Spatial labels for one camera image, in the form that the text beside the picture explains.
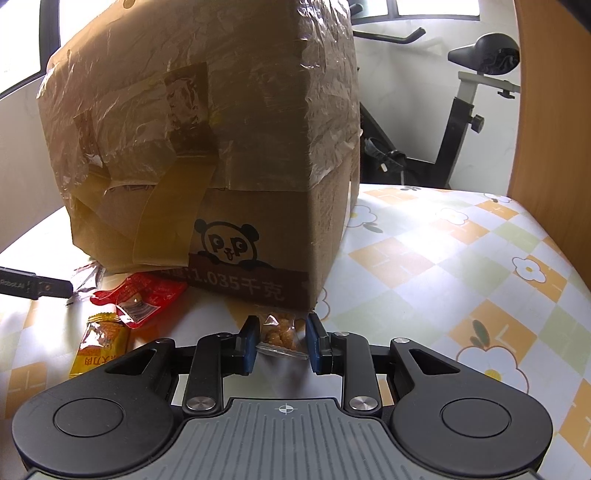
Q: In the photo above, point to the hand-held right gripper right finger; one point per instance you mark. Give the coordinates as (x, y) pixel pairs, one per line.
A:
(315, 345)

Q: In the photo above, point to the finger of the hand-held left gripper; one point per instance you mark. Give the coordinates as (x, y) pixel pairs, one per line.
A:
(55, 287)

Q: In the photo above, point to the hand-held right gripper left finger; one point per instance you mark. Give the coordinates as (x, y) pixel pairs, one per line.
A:
(249, 344)

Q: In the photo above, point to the silver clear snack wrapper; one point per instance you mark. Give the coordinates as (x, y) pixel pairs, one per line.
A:
(85, 282)

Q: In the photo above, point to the clear nut snack packet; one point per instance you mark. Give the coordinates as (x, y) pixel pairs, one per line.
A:
(279, 334)

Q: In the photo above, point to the taped cardboard box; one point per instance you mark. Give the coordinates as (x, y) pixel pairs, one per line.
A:
(194, 138)

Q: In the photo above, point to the yellow orange snack packet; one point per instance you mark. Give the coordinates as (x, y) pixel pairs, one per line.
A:
(99, 344)

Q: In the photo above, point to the red snack packet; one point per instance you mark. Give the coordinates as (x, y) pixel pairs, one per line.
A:
(138, 297)

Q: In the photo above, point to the black exercise bike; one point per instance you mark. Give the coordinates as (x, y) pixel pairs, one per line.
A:
(461, 115)

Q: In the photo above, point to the brown wooden cabinet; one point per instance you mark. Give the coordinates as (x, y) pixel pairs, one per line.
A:
(549, 115)

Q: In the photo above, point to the wide black frame window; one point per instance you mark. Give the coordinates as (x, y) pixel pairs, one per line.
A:
(27, 46)

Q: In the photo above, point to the narrow black frame window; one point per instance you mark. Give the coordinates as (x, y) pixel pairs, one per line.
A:
(438, 9)

